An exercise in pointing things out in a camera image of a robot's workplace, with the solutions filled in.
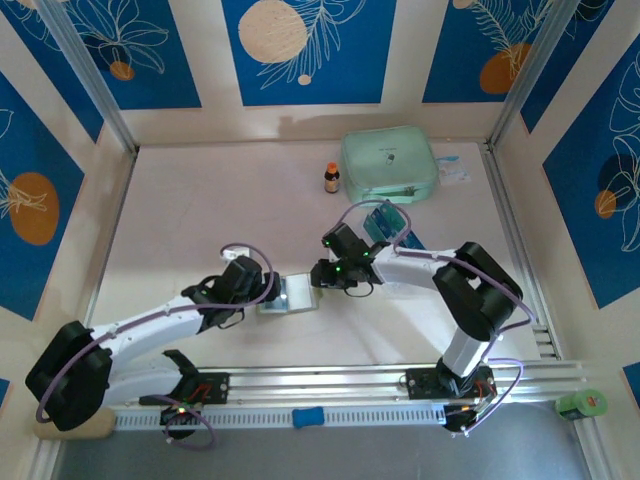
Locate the green card holder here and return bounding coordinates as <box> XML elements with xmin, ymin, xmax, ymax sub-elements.
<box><xmin>256</xmin><ymin>272</ymin><xmax>320</xmax><ymax>315</ymax></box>

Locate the beige foam block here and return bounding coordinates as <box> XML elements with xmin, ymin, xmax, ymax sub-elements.
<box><xmin>32</xmin><ymin>407</ymin><xmax>117</xmax><ymax>441</ymax></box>

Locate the blue plastic clip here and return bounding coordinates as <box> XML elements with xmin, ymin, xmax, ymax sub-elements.
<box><xmin>291</xmin><ymin>407</ymin><xmax>326</xmax><ymax>430</ymax></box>

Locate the blue white sachet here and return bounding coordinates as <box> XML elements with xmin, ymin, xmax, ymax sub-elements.
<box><xmin>434</xmin><ymin>155</ymin><xmax>474</xmax><ymax>188</ymax></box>

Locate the slotted cable duct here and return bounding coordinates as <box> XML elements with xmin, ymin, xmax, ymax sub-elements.
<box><xmin>113</xmin><ymin>403</ymin><xmax>447</xmax><ymax>431</ymax></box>

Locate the brown bottle orange cap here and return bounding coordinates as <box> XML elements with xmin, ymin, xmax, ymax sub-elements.
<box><xmin>323</xmin><ymin>162</ymin><xmax>343</xmax><ymax>195</ymax></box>

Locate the aluminium frame post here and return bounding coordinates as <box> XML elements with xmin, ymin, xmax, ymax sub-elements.
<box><xmin>485</xmin><ymin>0</ymin><xmax>619</xmax><ymax>151</ymax></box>
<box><xmin>37</xmin><ymin>0</ymin><xmax>140</xmax><ymax>154</ymax></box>

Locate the aluminium side rail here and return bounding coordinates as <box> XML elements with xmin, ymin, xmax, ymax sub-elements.
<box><xmin>482</xmin><ymin>142</ymin><xmax>564</xmax><ymax>361</ymax></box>
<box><xmin>82</xmin><ymin>149</ymin><xmax>139</xmax><ymax>326</ymax></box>

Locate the mint green zipper pouch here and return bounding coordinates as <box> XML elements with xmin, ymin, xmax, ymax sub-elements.
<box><xmin>341</xmin><ymin>124</ymin><xmax>441</xmax><ymax>208</ymax></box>

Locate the clear acrylic card stand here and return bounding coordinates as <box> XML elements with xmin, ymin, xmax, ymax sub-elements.
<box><xmin>362</xmin><ymin>199</ymin><xmax>429</xmax><ymax>296</ymax></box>

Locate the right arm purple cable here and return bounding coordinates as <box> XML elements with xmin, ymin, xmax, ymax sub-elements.
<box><xmin>342</xmin><ymin>199</ymin><xmax>536</xmax><ymax>436</ymax></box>

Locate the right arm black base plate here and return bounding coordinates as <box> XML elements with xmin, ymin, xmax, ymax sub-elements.
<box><xmin>405</xmin><ymin>366</ymin><xmax>496</xmax><ymax>401</ymax></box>

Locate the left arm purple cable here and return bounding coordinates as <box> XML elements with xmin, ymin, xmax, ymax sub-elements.
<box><xmin>37</xmin><ymin>242</ymin><xmax>282</xmax><ymax>449</ymax></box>

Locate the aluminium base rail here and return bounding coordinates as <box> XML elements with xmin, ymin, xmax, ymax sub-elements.
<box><xmin>42</xmin><ymin>359</ymin><xmax>589</xmax><ymax>409</ymax></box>

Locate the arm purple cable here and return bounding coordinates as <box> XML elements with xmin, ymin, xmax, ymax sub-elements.
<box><xmin>342</xmin><ymin>199</ymin><xmax>536</xmax><ymax>436</ymax></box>
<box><xmin>37</xmin><ymin>242</ymin><xmax>282</xmax><ymax>449</ymax></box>

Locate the black controller board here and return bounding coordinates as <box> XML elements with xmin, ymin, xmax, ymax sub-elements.
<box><xmin>159</xmin><ymin>398</ymin><xmax>204</xmax><ymax>427</ymax></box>
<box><xmin>443</xmin><ymin>382</ymin><xmax>496</xmax><ymax>435</ymax></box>

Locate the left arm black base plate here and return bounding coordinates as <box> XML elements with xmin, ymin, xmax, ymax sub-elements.
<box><xmin>138</xmin><ymin>371</ymin><xmax>231</xmax><ymax>407</ymax></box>

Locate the teal credit card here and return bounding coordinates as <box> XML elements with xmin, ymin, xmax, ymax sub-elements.
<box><xmin>372</xmin><ymin>202</ymin><xmax>407</xmax><ymax>229</ymax></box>
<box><xmin>363</xmin><ymin>214</ymin><xmax>399</xmax><ymax>240</ymax></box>

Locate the green tape roll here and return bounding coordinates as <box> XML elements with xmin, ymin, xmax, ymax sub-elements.
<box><xmin>554</xmin><ymin>388</ymin><xmax>609</xmax><ymax>420</ymax></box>

